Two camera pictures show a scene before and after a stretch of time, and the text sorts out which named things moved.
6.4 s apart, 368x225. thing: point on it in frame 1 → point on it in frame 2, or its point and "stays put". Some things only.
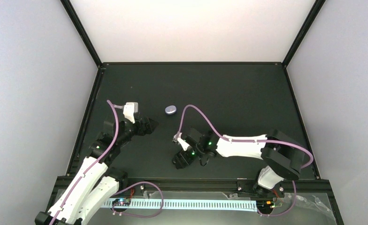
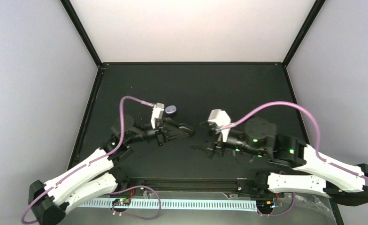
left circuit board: [122, 201] stays put
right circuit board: [265, 205] stays put
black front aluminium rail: [226, 184] stays put
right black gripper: [181, 157] → [208, 149]
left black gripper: [148, 129] → [161, 134]
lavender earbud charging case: [170, 109] stays put
